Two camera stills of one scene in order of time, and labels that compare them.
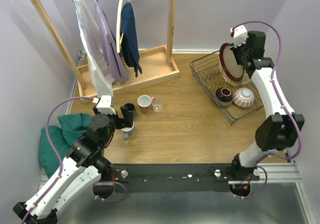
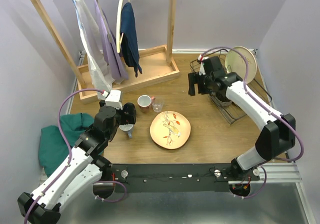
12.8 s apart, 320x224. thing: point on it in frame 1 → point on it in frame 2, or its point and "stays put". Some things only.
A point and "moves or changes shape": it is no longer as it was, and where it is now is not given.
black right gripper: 235,50 → 193,77
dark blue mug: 131,108 stays put
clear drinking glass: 157,104 stays put
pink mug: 144,102 stays put
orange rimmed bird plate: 245,80 moves or changes shape
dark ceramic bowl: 224,96 stays put
